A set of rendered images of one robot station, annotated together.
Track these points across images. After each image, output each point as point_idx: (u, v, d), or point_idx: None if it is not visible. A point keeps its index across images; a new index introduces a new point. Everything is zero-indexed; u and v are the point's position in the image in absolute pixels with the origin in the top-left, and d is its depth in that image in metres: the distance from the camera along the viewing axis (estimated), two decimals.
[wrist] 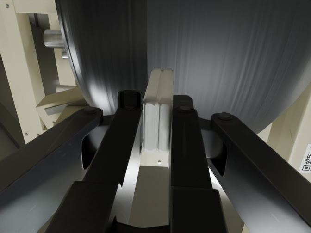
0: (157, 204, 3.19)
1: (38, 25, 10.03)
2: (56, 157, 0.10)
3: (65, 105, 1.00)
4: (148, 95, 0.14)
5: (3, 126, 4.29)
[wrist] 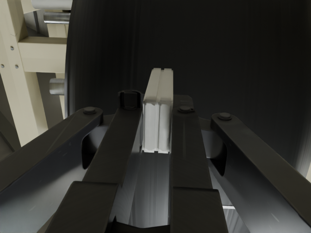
0: None
1: (39, 32, 10.12)
2: (56, 157, 0.10)
3: None
4: (148, 95, 0.14)
5: (5, 139, 4.37)
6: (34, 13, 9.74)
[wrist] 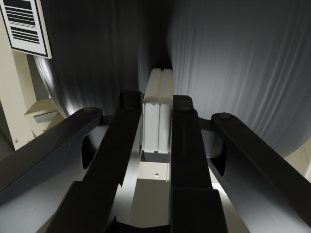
0: (155, 208, 3.12)
1: None
2: (56, 157, 0.10)
3: (56, 112, 0.93)
4: (148, 95, 0.14)
5: None
6: None
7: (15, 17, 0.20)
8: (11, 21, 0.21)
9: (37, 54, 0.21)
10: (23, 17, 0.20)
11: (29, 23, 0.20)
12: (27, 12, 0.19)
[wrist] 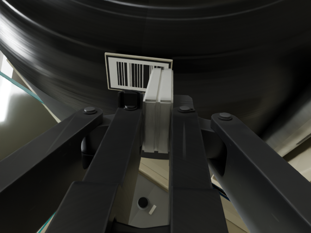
0: None
1: None
2: (56, 157, 0.10)
3: None
4: (148, 95, 0.14)
5: None
6: None
7: (134, 70, 0.25)
8: (130, 65, 0.25)
9: (108, 79, 0.26)
10: (136, 79, 0.26)
11: (132, 82, 0.26)
12: (140, 83, 0.26)
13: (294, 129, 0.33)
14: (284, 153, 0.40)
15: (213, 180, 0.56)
